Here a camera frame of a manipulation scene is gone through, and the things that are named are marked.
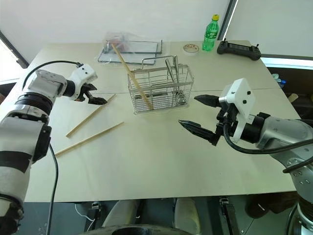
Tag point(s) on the wooden chopstick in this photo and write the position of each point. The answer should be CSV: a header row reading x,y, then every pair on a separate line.
x,y
91,115
89,138
132,76

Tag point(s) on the dark rounded robot waist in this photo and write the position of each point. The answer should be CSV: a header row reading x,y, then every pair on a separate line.
x,y
144,231

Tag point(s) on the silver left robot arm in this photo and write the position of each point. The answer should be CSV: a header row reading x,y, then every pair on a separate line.
x,y
22,127

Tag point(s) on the black shoes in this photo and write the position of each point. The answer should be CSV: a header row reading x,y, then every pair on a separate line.
x,y
269,205

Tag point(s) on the white robot leg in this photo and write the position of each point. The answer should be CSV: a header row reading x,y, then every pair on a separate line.
x,y
119,213
185,213

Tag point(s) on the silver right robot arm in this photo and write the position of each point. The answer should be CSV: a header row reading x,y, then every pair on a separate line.
x,y
283,137

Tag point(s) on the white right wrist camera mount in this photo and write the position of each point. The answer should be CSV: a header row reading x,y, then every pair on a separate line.
x,y
240,102

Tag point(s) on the metal spoon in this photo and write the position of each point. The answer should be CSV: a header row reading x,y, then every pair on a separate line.
x,y
176,73

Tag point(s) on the blue capped small bottles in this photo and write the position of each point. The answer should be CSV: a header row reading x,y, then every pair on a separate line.
x,y
280,80

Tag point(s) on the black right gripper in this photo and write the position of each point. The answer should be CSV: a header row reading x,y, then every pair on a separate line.
x,y
226,117

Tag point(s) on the green plastic bottle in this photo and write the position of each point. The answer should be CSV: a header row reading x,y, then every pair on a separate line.
x,y
209,34

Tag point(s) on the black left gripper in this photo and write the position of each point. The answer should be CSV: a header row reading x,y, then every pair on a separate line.
x,y
82,92

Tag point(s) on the round white tape roll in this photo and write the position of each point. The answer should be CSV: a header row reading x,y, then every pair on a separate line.
x,y
191,48

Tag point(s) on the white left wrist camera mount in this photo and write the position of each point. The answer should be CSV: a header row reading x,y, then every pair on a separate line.
x,y
83,73

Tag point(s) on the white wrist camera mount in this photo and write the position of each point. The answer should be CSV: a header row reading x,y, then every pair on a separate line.
x,y
240,102
83,73

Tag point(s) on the black table leg clamp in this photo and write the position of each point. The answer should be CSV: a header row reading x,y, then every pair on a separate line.
x,y
96,210
230,215

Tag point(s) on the black handheld controller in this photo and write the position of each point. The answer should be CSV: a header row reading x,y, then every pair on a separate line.
x,y
238,50

